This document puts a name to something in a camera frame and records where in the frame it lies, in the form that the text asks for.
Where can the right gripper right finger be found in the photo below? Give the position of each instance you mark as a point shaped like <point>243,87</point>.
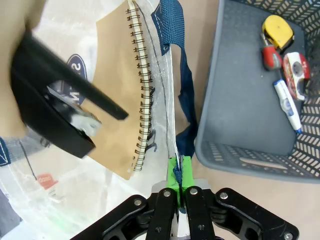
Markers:
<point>197,215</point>

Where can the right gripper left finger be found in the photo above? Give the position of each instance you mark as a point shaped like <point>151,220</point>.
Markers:
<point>160,215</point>

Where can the black stapler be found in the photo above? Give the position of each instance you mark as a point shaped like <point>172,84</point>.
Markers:
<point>37,105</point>

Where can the grey plastic basket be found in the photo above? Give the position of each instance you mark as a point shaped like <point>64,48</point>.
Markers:
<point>237,100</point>

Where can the white blue correction pen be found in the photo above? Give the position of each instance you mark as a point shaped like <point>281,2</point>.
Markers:
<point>286,100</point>

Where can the brown spiral notebook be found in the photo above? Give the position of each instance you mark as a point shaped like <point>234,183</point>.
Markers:
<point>117,75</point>

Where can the red stubby screwdriver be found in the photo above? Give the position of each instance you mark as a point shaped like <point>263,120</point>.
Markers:
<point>271,58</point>

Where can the red white tape dispenser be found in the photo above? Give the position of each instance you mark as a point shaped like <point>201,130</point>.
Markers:
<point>296,68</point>

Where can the yellow tape measure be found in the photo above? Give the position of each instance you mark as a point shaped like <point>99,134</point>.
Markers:
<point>277,30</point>

